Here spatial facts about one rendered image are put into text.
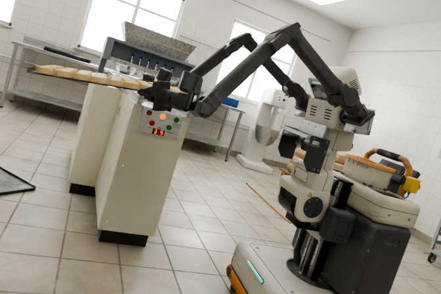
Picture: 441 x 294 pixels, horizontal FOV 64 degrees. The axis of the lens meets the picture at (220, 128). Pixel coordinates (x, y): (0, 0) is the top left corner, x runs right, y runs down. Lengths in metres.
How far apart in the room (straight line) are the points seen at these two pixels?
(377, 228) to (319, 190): 0.29
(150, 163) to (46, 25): 4.24
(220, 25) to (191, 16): 0.54
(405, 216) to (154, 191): 1.32
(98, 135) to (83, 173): 0.30
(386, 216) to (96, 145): 1.96
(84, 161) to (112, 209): 0.71
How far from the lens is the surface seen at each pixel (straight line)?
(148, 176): 2.13
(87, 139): 2.75
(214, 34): 6.31
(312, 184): 1.71
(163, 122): 2.03
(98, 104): 2.70
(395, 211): 1.81
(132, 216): 2.21
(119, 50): 2.77
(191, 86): 1.17
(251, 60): 1.27
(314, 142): 1.61
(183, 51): 2.82
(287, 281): 1.86
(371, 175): 1.89
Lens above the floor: 1.03
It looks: 5 degrees down
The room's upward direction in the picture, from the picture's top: 17 degrees clockwise
